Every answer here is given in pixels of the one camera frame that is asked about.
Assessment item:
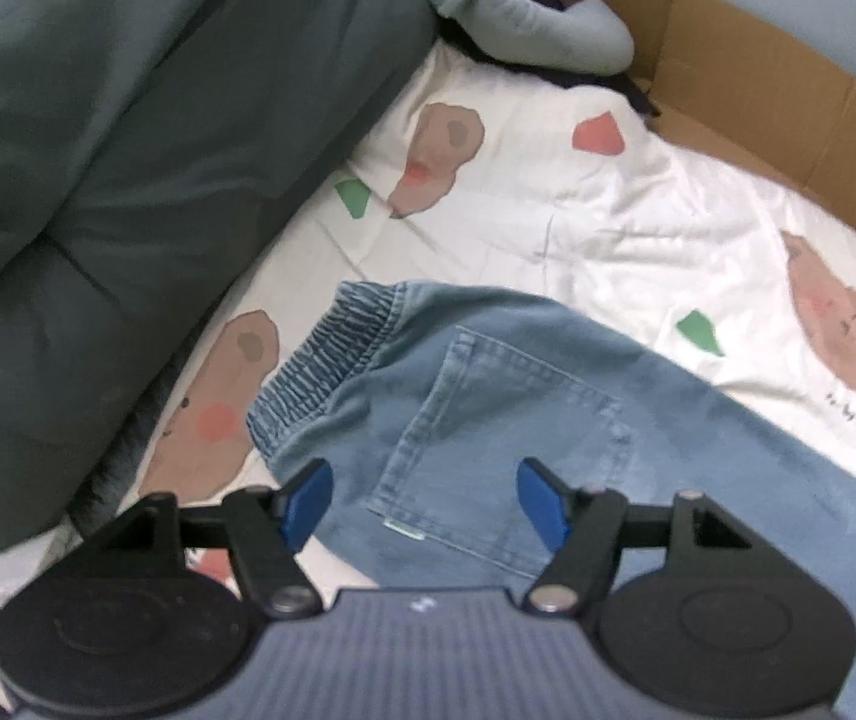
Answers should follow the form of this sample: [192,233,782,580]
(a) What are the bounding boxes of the blue denim pants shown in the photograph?
[247,281,856,718]

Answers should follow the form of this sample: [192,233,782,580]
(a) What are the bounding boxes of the cream bear print bedsheet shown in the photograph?
[0,35,856,720]

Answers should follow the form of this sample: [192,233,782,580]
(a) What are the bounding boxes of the dark grey pillow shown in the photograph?
[0,0,434,553]

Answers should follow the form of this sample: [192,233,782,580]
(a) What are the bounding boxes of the brown cardboard sheet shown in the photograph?
[506,0,856,269]

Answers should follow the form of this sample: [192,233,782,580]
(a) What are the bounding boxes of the grey neck pillow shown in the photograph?
[429,0,634,76]

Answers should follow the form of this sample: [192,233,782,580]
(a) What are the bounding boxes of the black cloth under pillow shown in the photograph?
[429,0,660,117]

